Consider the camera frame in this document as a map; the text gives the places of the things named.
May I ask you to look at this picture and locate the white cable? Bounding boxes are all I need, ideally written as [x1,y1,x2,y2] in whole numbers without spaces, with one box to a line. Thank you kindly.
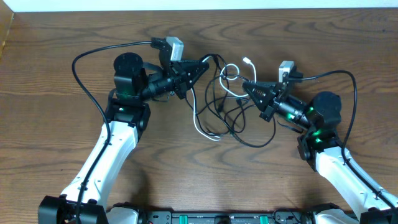
[190,55,257,142]

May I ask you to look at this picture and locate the black cable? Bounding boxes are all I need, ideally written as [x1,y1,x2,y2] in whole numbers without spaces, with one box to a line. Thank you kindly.
[185,53,277,149]

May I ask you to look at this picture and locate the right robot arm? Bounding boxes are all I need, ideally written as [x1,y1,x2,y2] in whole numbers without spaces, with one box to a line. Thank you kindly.
[243,68,397,223]

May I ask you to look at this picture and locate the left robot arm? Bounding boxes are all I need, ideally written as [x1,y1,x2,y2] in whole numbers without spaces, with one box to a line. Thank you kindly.
[38,37,209,223]

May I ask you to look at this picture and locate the right camera cable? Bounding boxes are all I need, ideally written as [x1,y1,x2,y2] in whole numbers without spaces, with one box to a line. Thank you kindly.
[295,70,398,209]

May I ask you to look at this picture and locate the camera cable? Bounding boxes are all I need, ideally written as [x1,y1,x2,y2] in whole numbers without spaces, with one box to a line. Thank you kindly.
[295,70,398,209]
[71,40,153,224]

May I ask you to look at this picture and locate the left camera cable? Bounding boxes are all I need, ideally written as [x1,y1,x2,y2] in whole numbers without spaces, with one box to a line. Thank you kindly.
[71,40,153,224]

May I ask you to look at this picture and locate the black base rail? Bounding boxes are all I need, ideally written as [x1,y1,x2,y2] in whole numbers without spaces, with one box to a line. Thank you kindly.
[105,202,361,224]

